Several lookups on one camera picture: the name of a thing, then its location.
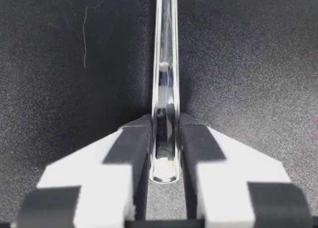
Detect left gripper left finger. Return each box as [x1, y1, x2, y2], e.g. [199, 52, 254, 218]
[10, 114, 153, 228]

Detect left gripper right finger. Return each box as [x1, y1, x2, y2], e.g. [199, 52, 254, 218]
[178, 112, 312, 228]

